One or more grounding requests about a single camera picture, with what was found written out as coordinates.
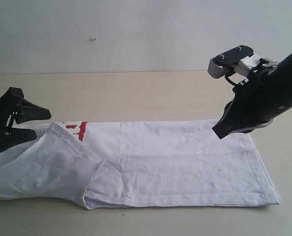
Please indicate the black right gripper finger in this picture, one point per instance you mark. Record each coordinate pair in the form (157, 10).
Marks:
(248, 125)
(228, 125)

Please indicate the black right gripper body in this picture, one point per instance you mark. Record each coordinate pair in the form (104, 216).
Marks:
(255, 102)

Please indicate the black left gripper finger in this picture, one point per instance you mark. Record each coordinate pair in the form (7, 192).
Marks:
(15, 136)
(26, 111)

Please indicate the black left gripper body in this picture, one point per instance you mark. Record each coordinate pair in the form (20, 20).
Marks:
(7, 108)

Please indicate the white t-shirt red lettering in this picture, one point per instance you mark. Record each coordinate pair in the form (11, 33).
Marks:
(137, 164)

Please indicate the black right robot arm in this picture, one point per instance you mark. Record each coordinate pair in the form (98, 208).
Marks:
(284, 67)

